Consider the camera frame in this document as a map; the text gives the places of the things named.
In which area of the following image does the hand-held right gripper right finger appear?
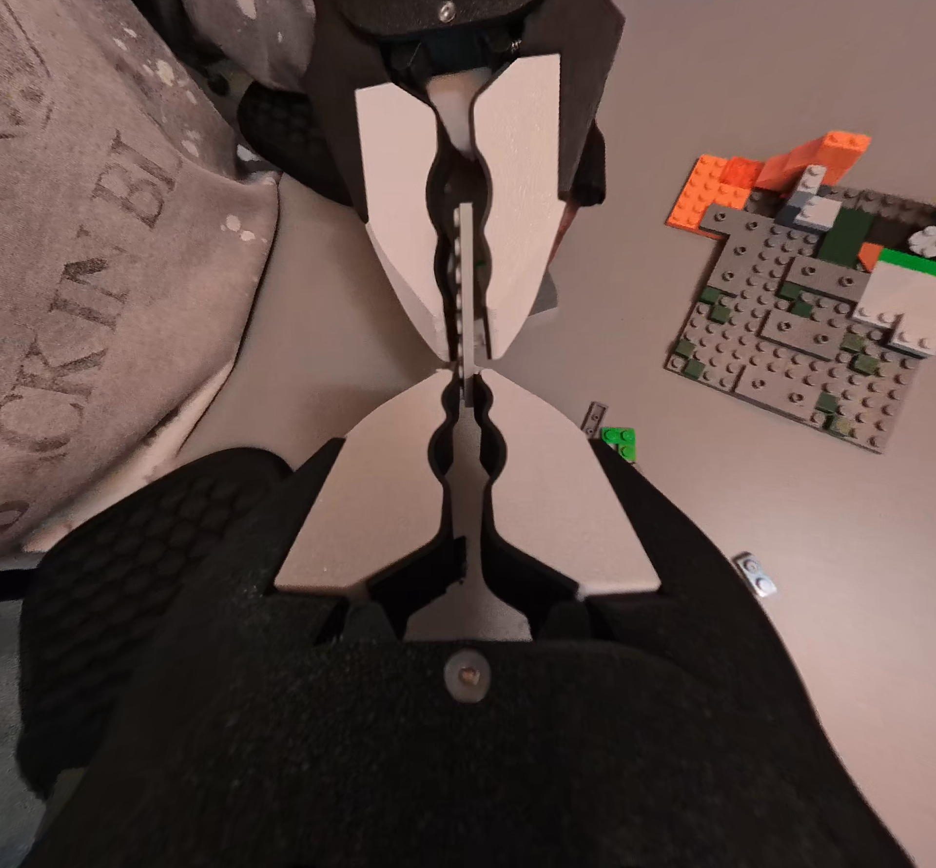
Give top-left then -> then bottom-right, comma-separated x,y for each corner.
478,373 -> 663,633

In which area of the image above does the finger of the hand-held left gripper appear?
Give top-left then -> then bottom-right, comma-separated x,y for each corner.
354,82 -> 450,363
470,53 -> 564,363

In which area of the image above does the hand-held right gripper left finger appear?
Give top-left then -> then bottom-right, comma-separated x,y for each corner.
274,369 -> 469,637

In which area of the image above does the long grey lego plate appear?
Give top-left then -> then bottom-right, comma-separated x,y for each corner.
452,202 -> 490,410

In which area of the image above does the partly built grey lego model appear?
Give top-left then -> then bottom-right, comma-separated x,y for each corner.
663,130 -> 936,454

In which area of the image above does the person's left hand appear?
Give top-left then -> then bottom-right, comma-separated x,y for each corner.
550,197 -> 580,264

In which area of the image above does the black mesh armrest pad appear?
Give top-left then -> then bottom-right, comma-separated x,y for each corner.
236,82 -> 357,209

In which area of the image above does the grey splattered hoodie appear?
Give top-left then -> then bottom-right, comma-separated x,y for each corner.
0,0 -> 284,556

